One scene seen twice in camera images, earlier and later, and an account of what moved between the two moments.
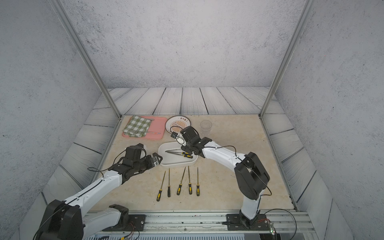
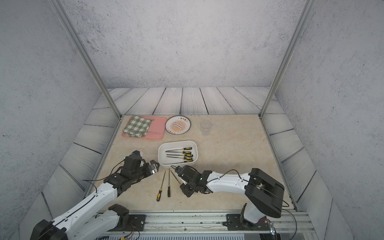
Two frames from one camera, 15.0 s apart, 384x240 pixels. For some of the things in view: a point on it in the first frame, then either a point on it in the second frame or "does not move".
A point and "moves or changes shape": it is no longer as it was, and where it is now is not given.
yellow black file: [160, 190] does not move
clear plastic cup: [205, 126] does not move
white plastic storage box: [170, 159] does not move
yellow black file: [190, 185] moves or changes shape
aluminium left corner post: [86, 54] does not move
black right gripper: [185, 147] to [183, 188]
